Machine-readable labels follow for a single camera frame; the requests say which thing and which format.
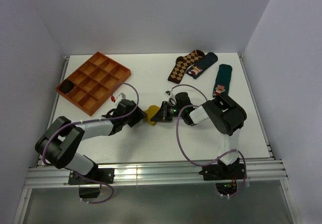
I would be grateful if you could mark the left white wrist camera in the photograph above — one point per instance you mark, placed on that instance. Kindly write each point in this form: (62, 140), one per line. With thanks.
(119, 98)

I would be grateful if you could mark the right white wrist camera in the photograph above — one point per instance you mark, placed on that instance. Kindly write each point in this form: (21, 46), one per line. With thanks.
(170, 96)

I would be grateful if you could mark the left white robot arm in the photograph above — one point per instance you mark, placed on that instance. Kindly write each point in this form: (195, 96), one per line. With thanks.
(59, 144)

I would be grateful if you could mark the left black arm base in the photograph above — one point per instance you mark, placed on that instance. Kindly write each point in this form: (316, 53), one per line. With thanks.
(91, 185)

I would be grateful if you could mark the dark green santa sock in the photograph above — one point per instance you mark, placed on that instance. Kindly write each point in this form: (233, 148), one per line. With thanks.
(222, 81)

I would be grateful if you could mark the navy sock with pattern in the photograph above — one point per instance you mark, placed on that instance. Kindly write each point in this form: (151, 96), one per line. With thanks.
(202, 65)

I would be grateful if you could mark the yellow sock with character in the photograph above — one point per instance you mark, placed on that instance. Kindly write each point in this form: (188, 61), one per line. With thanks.
(150, 112)

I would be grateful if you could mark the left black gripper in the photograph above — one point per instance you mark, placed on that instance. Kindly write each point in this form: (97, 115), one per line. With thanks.
(139, 114)

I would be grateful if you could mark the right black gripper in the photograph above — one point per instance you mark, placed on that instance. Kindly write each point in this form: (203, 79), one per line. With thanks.
(163, 115)

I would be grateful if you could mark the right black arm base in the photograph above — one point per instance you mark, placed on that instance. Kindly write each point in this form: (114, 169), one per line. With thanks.
(228, 173)

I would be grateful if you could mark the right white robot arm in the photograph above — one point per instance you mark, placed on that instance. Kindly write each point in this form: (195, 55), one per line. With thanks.
(227, 116)

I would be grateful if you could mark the aluminium frame rail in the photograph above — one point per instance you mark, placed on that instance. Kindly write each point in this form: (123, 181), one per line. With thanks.
(152, 174)

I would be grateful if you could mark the brown argyle sock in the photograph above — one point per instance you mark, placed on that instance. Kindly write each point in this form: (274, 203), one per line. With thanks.
(182, 64)

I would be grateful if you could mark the orange compartment tray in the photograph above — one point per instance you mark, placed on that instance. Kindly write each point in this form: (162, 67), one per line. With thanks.
(94, 79)

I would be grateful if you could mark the rolled dark sock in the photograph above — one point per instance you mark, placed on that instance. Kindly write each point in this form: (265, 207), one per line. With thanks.
(66, 86)

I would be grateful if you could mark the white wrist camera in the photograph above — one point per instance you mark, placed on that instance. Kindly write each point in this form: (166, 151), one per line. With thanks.
(170, 96)
(119, 98)

